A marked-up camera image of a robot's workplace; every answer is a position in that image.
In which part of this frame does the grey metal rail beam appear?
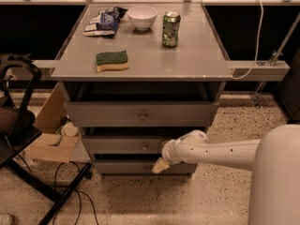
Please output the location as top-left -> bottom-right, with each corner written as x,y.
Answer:
34,58 -> 290,82

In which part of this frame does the dark cabinet at right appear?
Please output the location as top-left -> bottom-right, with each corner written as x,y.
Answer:
276,48 -> 300,122

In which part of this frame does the white cable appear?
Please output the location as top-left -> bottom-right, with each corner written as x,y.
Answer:
230,0 -> 264,81

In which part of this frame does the white plastic container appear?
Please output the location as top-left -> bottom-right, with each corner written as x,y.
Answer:
61,123 -> 79,137

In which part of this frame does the grey drawer cabinet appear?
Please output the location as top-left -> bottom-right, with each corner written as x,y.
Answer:
50,2 -> 234,176

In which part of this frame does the black floor cable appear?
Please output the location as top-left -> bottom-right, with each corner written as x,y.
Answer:
51,160 -> 99,225

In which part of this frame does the blue chip bag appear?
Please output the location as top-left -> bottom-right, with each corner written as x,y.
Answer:
83,7 -> 128,37

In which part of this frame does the white ceramic bowl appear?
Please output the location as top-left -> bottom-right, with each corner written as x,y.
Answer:
127,6 -> 158,31

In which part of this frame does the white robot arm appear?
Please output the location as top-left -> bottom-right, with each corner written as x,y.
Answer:
152,125 -> 300,225

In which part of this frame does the grey bottom drawer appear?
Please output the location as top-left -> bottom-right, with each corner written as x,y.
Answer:
93,154 -> 197,175

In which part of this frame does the green yellow sponge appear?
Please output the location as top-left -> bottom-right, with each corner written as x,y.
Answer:
96,51 -> 129,72

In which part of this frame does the cardboard box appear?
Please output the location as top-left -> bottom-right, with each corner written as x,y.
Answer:
25,85 -> 80,162

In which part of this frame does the metal clamp rod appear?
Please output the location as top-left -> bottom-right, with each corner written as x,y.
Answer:
251,12 -> 300,108

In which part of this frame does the black chair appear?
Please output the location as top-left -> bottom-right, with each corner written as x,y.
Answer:
0,53 -> 91,225

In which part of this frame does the grey top drawer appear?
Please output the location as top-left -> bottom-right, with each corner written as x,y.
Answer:
64,82 -> 219,128

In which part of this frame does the grey drawer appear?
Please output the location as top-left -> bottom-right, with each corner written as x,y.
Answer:
81,127 -> 205,156
93,154 -> 197,175
64,82 -> 219,128

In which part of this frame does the green soda can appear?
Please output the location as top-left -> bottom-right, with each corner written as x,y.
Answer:
162,10 -> 181,48

